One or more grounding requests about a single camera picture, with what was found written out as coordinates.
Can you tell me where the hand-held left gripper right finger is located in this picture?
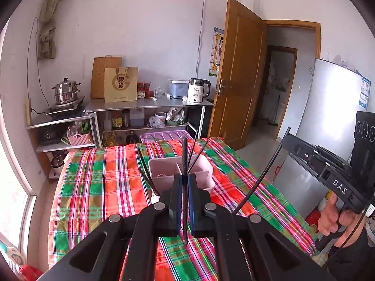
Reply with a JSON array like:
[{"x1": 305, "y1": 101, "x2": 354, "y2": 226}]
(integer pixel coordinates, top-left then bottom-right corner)
[{"x1": 187, "y1": 173, "x2": 337, "y2": 281}]

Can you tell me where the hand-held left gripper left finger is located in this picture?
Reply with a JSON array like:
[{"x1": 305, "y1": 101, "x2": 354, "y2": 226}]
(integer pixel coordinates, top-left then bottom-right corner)
[{"x1": 37, "y1": 173, "x2": 184, "y2": 281}]

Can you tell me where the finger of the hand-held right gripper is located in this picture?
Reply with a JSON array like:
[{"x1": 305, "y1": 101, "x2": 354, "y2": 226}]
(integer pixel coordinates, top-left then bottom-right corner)
[
  {"x1": 282, "y1": 133, "x2": 326, "y2": 177},
  {"x1": 293, "y1": 136, "x2": 350, "y2": 168}
]

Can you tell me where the pink plastic utensil basket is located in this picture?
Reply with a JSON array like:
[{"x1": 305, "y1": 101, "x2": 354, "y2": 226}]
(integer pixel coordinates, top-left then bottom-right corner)
[{"x1": 148, "y1": 154, "x2": 216, "y2": 203}]

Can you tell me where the person's right hand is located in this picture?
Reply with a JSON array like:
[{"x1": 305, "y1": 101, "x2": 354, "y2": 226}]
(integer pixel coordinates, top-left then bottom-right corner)
[{"x1": 318, "y1": 195, "x2": 368, "y2": 251}]

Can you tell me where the red floor bag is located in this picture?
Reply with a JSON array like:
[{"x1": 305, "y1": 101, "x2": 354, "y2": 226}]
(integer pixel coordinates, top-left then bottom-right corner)
[{"x1": 305, "y1": 208, "x2": 323, "y2": 235}]

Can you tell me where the silver refrigerator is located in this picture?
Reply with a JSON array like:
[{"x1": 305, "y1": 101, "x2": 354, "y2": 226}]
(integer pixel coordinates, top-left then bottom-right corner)
[{"x1": 271, "y1": 58, "x2": 371, "y2": 229}]

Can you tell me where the purple plastic crate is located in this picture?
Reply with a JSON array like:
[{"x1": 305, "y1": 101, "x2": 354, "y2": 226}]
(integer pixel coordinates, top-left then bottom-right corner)
[{"x1": 140, "y1": 129, "x2": 191, "y2": 144}]

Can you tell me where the refrigerator sticker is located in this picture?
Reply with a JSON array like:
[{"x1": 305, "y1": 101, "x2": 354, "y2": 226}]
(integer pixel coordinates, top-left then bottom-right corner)
[{"x1": 359, "y1": 78, "x2": 372, "y2": 107}]

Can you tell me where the plaid tablecloth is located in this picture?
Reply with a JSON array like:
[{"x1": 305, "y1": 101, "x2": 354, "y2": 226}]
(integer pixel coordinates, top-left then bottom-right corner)
[{"x1": 48, "y1": 137, "x2": 318, "y2": 281}]

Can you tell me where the clear plastic bag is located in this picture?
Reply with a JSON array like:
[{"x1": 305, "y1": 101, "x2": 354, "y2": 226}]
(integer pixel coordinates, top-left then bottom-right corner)
[{"x1": 148, "y1": 116, "x2": 165, "y2": 129}]

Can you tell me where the plastic jug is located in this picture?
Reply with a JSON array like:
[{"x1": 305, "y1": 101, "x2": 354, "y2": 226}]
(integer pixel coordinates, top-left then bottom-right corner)
[{"x1": 130, "y1": 108, "x2": 145, "y2": 127}]

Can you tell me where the wooden door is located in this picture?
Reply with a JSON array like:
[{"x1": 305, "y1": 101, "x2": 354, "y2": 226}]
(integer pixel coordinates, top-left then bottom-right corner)
[{"x1": 207, "y1": 0, "x2": 268, "y2": 150}]

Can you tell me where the metal kitchen shelf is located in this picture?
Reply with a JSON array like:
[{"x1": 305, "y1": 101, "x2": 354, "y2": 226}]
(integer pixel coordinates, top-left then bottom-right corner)
[{"x1": 85, "y1": 96, "x2": 216, "y2": 148}]

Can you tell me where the white electric kettle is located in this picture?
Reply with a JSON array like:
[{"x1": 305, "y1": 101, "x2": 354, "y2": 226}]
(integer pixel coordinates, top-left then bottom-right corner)
[{"x1": 187, "y1": 78, "x2": 211, "y2": 105}]

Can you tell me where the clear plastic storage box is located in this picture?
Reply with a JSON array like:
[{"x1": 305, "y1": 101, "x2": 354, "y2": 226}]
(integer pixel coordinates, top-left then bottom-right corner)
[{"x1": 168, "y1": 79, "x2": 190, "y2": 98}]

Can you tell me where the pink storage basket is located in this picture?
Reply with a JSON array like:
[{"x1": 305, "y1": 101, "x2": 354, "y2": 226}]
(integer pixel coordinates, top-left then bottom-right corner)
[{"x1": 67, "y1": 130, "x2": 93, "y2": 146}]

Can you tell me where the rice cooker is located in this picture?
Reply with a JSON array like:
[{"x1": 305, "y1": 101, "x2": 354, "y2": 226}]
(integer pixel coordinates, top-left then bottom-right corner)
[{"x1": 50, "y1": 152, "x2": 66, "y2": 170}]

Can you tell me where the brown paper gift bag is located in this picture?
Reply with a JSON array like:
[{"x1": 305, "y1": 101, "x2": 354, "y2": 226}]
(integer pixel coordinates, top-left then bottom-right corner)
[{"x1": 104, "y1": 67, "x2": 139, "y2": 104}]

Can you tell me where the steel side shelf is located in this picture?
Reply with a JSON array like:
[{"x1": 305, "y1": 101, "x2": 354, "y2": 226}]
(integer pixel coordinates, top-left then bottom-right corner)
[{"x1": 26, "y1": 113, "x2": 97, "y2": 179}]

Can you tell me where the black kitchen appliance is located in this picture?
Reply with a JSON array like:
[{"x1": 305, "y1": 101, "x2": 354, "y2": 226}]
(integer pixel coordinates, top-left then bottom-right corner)
[{"x1": 38, "y1": 126, "x2": 63, "y2": 145}]

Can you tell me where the black induction cooker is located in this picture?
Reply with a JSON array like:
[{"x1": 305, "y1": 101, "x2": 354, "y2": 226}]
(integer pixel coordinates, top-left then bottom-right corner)
[{"x1": 45, "y1": 98, "x2": 86, "y2": 116}]

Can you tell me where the wooden cutting board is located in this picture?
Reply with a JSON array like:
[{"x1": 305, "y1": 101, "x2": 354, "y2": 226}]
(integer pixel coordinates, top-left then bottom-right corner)
[{"x1": 90, "y1": 55, "x2": 123, "y2": 99}]

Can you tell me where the steel steamer pot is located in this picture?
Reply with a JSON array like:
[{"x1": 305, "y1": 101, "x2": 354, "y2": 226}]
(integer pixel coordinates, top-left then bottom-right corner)
[{"x1": 53, "y1": 78, "x2": 82, "y2": 106}]

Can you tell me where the red plastic bag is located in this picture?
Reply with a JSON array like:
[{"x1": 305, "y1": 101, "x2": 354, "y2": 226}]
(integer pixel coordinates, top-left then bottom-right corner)
[{"x1": 18, "y1": 265, "x2": 41, "y2": 281}]

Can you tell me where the white green bottle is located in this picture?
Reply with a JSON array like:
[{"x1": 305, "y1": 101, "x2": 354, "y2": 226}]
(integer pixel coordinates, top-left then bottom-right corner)
[{"x1": 0, "y1": 240, "x2": 24, "y2": 270}]

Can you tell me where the beige tied curtain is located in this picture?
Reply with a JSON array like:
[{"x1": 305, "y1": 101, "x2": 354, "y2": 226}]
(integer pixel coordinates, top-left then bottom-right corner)
[{"x1": 37, "y1": 0, "x2": 66, "y2": 60}]

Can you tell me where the wooden door frame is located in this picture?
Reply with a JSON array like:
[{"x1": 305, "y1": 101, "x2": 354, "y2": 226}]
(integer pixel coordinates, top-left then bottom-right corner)
[{"x1": 264, "y1": 20, "x2": 322, "y2": 141}]

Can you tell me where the wall poster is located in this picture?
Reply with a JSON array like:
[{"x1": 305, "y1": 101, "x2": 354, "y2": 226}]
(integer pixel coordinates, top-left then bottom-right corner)
[{"x1": 209, "y1": 27, "x2": 225, "y2": 77}]

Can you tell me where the white window frame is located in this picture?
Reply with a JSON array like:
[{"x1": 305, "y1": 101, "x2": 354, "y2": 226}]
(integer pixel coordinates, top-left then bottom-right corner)
[{"x1": 0, "y1": 117, "x2": 38, "y2": 281}]

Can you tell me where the white wall cable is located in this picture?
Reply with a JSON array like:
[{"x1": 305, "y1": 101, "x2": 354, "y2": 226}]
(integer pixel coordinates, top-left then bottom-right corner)
[{"x1": 196, "y1": 0, "x2": 206, "y2": 78}]

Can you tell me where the black wall cable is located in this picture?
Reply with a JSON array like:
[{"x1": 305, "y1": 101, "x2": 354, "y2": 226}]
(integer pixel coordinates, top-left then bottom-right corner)
[{"x1": 25, "y1": 16, "x2": 50, "y2": 115}]

